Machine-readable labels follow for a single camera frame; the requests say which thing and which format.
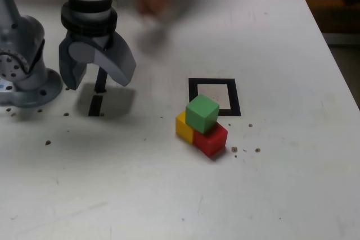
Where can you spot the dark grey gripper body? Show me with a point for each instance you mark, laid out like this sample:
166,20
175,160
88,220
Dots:
102,41

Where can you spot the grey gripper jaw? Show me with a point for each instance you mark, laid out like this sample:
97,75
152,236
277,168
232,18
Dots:
67,68
118,63

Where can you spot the yellow cube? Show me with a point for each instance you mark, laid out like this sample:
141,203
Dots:
183,127

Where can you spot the green cube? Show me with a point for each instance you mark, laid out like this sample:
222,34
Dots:
202,113

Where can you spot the red cube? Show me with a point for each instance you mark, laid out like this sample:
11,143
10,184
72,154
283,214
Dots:
211,141

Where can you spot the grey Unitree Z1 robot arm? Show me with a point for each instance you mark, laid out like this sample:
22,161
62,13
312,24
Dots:
28,35

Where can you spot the black tape square outline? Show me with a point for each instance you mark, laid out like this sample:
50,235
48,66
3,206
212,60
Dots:
235,96

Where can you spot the black tape strip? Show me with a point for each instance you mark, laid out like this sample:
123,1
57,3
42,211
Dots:
95,105

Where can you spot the brown cardboard box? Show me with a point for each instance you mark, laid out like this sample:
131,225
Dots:
334,6

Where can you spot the grey metal bar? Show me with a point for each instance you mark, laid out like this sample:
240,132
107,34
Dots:
343,39

